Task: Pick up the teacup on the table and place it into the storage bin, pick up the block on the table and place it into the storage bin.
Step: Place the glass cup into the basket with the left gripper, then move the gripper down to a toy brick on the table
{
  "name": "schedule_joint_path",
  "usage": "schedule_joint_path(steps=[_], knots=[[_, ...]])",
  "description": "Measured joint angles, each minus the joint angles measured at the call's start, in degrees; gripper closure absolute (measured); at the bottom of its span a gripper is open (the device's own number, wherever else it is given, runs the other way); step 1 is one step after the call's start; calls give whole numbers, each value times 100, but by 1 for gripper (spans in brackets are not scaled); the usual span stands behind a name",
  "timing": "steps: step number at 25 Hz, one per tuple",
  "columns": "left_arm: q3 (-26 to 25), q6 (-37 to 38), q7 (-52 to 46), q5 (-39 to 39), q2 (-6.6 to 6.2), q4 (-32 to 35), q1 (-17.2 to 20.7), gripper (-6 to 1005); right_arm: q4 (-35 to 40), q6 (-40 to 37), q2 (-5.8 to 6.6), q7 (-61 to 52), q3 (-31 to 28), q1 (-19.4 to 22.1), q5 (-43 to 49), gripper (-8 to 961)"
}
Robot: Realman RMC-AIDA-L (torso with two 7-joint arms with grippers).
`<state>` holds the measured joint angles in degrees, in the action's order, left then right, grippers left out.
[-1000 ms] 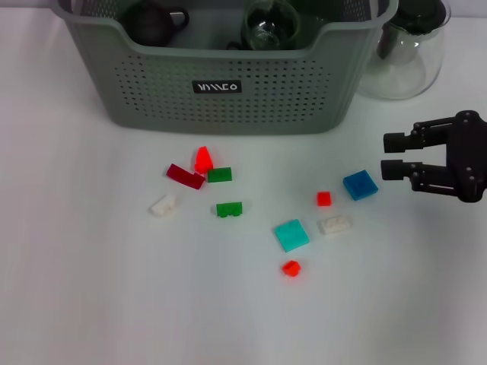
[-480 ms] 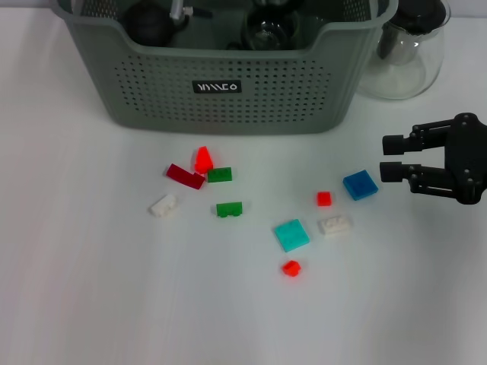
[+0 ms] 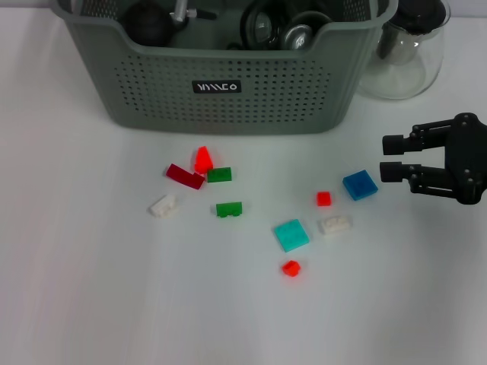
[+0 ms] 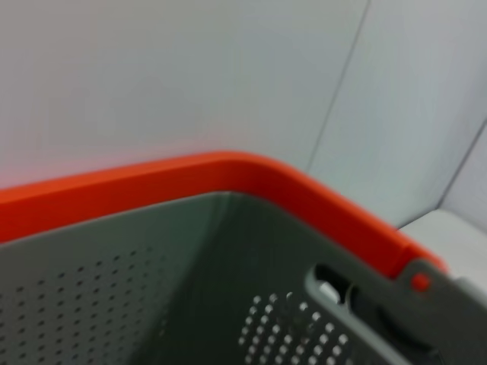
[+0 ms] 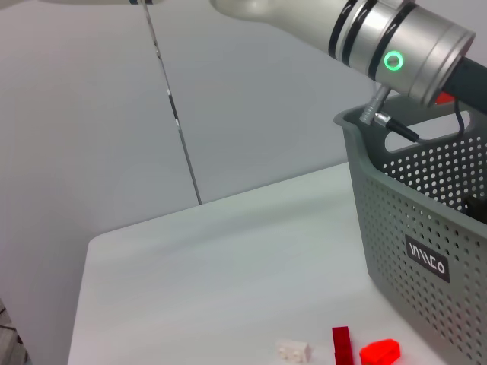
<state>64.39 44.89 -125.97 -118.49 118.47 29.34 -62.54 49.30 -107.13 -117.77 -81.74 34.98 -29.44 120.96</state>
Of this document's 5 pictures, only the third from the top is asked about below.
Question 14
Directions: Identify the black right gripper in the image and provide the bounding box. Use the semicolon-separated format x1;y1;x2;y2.
379;112;487;206

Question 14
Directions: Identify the small white toy brick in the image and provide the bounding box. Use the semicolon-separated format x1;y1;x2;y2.
148;194;180;220

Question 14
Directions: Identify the grey-green perforated storage bin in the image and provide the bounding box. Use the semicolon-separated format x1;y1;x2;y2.
51;0;399;136

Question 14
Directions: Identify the blue square brick plate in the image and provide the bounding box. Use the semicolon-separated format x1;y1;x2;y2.
342;169;380;202

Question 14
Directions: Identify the glass carafe with black lid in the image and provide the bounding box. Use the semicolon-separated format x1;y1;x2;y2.
357;0;452;100

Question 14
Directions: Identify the wide white toy brick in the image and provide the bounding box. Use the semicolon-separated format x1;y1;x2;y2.
318;215;353;237

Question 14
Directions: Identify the teal square brick plate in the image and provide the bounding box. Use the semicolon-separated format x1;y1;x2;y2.
273;219;310;253

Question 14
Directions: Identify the small orange-red sloped brick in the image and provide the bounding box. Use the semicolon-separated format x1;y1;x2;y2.
282;259;302;278

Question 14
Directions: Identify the green toy brick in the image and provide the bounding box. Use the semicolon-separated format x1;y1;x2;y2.
215;201;244;220
206;167;233;184

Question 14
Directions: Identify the orange-red slope brick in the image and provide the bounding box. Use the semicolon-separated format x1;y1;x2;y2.
193;146;214;174

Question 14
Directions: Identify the dark red toy brick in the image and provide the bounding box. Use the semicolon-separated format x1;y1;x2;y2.
166;163;206;191

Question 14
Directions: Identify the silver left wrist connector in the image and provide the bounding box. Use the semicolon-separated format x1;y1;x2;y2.
169;0;199;24

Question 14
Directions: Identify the dark clay teapot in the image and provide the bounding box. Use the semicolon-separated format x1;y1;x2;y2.
124;1;174;47

